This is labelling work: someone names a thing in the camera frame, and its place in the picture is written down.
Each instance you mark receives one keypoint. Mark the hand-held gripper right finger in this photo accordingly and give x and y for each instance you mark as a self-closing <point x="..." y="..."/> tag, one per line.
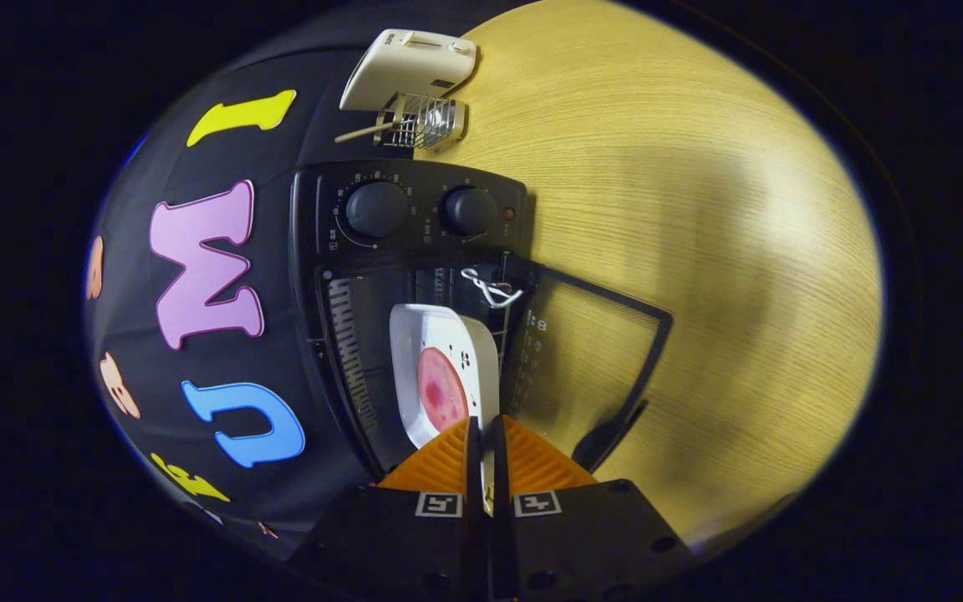
<point x="500" y="460"/>

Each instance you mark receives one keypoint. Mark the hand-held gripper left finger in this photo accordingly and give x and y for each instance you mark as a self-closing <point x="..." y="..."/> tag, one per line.
<point x="474" y="468"/>

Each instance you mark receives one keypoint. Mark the pink round food slice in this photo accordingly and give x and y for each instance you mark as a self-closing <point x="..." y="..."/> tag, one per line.
<point x="441" y="389"/>

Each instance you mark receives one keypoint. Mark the white square plate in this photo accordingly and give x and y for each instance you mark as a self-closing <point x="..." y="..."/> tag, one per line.
<point x="423" y="326"/>

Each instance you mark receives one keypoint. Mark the black toaster oven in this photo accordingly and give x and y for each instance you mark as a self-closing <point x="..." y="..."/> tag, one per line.
<point x="423" y="213"/>

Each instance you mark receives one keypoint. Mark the white bread toaster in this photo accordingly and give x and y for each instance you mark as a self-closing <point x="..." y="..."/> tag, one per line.
<point x="410" y="67"/>

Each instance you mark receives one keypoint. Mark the wooden stick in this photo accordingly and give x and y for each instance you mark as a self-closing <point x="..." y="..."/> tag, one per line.
<point x="360" y="133"/>

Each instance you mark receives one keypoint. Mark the black backdrop cloth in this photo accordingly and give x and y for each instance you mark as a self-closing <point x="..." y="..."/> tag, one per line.
<point x="197" y="167"/>

